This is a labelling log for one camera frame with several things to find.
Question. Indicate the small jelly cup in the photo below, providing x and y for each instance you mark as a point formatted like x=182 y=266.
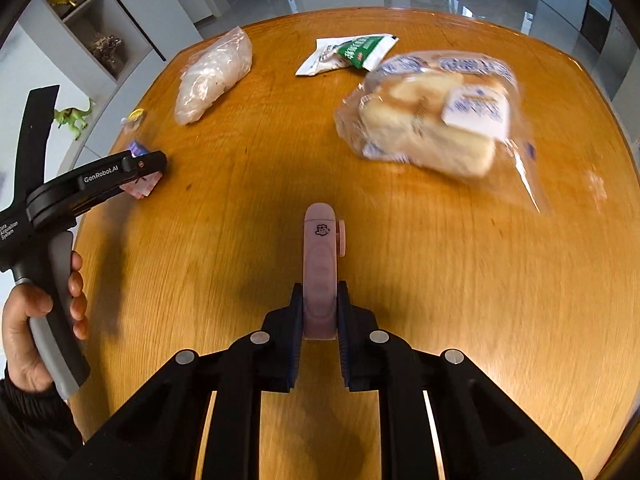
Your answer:
x=133 y=121

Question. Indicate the bagged bread bun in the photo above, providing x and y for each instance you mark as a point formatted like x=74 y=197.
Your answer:
x=457 y=114

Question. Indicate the pink plastic clip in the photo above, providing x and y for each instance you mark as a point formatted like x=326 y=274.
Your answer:
x=324 y=244

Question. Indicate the green toy dinosaur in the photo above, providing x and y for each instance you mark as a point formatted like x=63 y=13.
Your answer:
x=74 y=119

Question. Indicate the torn green white wrapper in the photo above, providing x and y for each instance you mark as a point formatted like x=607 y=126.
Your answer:
x=362 y=52

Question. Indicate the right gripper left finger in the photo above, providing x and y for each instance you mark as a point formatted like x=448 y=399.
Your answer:
x=199 y=416

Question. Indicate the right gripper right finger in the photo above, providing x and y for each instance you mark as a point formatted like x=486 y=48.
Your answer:
x=440 y=416

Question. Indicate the dried flower vase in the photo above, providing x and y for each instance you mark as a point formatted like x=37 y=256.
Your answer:
x=104 y=49

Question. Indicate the white shelf cabinet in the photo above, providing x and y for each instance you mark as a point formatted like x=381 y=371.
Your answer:
x=42 y=45

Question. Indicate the white cabinet with calendar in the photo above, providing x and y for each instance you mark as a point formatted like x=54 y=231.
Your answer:
x=596 y=22

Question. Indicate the person left hand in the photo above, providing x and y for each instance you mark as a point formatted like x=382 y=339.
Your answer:
x=25 y=310

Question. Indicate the clear bag white contents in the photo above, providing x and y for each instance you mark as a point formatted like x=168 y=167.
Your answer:
x=212 y=72

